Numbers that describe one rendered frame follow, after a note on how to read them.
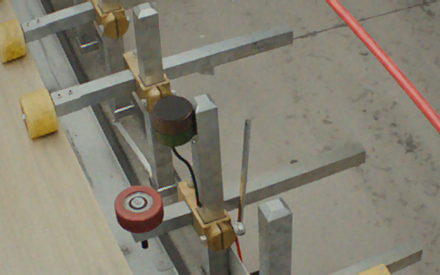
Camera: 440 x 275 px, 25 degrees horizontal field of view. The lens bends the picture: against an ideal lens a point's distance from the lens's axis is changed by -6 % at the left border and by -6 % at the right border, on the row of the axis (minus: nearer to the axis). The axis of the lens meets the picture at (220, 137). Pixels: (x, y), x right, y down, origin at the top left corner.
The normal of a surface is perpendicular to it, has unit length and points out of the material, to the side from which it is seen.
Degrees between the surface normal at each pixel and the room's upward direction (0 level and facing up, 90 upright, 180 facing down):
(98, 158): 0
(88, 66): 0
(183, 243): 0
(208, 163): 90
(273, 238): 90
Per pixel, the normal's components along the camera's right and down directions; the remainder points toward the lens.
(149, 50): 0.39, 0.61
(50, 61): -0.05, -0.73
